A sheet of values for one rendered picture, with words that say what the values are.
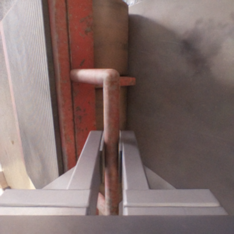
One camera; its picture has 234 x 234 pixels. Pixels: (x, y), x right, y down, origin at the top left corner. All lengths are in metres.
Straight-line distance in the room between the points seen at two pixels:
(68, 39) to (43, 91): 0.06
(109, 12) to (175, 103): 0.13
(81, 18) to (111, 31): 0.05
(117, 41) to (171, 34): 0.06
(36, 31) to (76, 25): 0.04
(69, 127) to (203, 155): 0.15
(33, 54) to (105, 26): 0.08
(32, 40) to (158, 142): 0.20
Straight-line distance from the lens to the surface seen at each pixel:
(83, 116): 0.18
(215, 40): 0.20
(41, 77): 0.19
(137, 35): 0.26
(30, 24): 0.21
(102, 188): 0.27
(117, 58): 0.22
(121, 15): 0.24
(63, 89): 0.17
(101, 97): 0.22
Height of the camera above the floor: 0.20
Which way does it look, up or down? 39 degrees down
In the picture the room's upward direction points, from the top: 103 degrees counter-clockwise
